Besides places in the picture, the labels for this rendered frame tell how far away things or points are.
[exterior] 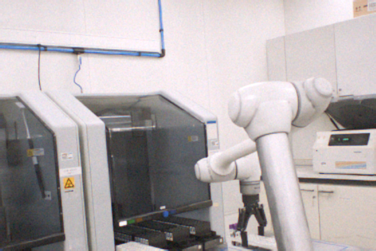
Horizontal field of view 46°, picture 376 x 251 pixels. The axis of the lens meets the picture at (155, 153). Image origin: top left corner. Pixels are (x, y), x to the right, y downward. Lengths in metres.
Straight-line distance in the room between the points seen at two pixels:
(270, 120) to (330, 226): 2.80
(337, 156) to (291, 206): 2.65
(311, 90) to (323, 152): 2.60
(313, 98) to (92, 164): 0.98
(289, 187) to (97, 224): 0.95
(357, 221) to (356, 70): 1.27
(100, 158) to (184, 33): 2.15
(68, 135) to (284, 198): 0.96
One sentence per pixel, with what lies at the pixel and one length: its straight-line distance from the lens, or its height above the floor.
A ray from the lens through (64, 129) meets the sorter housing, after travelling 1.89.
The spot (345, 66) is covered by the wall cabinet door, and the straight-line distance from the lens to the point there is 4.23.
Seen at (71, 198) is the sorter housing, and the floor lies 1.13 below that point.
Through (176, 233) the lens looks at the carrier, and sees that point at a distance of 2.25.
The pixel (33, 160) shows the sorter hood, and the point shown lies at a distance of 1.81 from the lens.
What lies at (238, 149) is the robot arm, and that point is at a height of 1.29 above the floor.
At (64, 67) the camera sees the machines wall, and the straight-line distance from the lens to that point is 3.19.
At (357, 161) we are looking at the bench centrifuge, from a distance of 3.87.
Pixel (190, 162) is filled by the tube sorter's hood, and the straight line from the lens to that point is 2.28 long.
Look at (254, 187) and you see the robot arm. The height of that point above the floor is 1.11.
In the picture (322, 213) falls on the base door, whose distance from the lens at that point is 4.10.
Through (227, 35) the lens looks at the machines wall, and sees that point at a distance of 4.30.
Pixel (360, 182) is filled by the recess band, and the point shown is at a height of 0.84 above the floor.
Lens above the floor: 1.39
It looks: 3 degrees down
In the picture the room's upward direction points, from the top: 4 degrees counter-clockwise
